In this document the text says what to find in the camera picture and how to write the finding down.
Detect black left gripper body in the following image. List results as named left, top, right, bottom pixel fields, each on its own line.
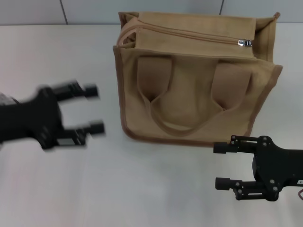
left=0, top=86, right=65, bottom=151

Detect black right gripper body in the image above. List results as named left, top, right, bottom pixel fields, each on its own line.
left=252, top=136, right=303, bottom=202

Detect khaki canvas food bag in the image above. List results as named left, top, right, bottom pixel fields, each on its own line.
left=113, top=11, right=284, bottom=148

